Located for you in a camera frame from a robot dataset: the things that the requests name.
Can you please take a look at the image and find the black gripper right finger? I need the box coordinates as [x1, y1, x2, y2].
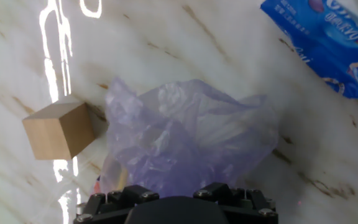
[192, 182, 279, 224]

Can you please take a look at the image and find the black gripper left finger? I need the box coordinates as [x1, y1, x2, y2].
[73, 184, 160, 224]

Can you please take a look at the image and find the purple translucent plastic bag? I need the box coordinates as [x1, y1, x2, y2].
[99, 77, 280, 198]

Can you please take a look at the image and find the wooden cube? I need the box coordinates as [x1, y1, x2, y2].
[22, 101, 96, 161]

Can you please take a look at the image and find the blue white tissue pack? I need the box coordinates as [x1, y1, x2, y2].
[259, 0, 358, 100]

